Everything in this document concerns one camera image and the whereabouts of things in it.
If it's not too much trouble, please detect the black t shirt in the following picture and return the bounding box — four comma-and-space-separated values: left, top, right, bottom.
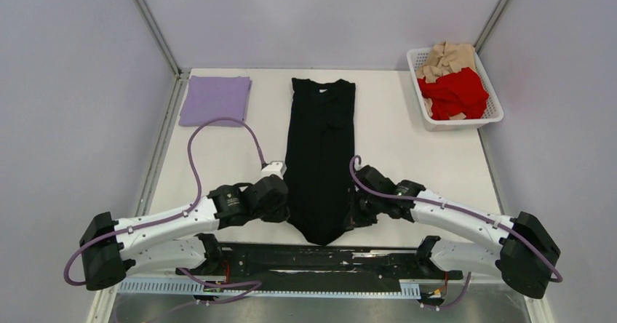
284, 78, 356, 246

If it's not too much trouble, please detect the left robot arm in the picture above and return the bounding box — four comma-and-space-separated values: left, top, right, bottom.
79, 175, 289, 291

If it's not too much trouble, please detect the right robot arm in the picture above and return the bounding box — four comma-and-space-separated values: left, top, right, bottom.
349, 162, 563, 299

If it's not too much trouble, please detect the folded purple t shirt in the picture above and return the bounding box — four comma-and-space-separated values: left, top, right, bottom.
178, 76, 252, 127

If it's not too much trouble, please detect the red t shirt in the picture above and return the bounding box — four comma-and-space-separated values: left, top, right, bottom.
418, 68, 489, 121

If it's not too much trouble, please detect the white plastic basket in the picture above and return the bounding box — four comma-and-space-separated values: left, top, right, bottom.
407, 42, 503, 132

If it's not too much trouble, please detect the beige t shirt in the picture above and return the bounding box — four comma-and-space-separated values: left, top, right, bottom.
415, 41, 478, 115

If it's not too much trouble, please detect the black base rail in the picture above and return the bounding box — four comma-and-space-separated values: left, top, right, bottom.
190, 242, 463, 290

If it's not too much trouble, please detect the white slotted cable duct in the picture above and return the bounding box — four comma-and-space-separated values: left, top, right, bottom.
116, 277, 421, 300

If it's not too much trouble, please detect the left aluminium frame post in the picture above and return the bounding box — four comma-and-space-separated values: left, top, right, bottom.
133, 0, 182, 79

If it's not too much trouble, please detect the aluminium frame post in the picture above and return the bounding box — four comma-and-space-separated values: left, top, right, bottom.
474, 0, 511, 54
133, 0, 182, 79

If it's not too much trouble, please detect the right aluminium frame post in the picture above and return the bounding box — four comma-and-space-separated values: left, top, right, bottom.
474, 0, 511, 54

